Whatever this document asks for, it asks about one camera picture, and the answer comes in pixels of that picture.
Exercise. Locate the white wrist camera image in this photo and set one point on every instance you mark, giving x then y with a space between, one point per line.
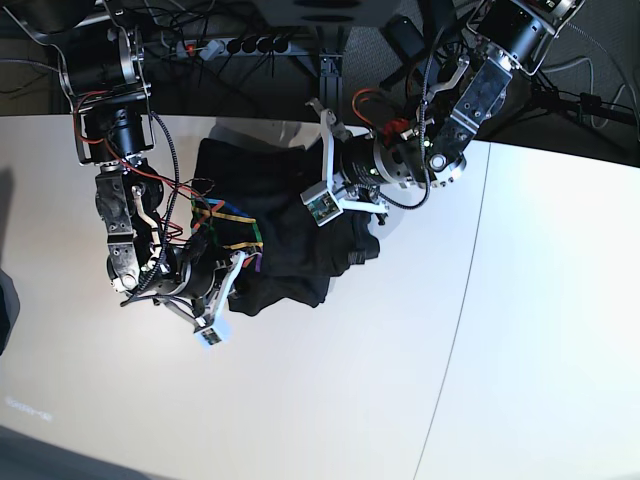
321 203
218 332

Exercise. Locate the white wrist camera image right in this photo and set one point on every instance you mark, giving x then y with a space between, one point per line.
321 203

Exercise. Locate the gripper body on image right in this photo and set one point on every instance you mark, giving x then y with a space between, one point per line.
357 167

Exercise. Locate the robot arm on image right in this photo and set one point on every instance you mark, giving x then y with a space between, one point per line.
512 36

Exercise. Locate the black power adapter brick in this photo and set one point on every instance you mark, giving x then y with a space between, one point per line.
403 37

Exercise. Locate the dark object at left edge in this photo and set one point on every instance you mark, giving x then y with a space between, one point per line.
10 309

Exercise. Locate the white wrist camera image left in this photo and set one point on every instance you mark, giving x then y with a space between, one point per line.
218 332

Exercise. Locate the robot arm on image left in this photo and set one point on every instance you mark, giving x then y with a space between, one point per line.
157 227

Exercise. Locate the grey camera mount plate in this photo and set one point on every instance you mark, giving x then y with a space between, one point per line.
369 13

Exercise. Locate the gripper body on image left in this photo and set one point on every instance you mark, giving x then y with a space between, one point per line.
199 280

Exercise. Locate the aluminium frame post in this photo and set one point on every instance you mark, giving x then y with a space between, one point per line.
331 41

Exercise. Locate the white power strip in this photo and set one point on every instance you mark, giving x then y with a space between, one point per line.
209 49

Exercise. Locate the black T-shirt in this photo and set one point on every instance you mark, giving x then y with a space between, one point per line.
259 196

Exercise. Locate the black tripod stand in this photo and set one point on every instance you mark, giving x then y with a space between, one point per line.
582 109

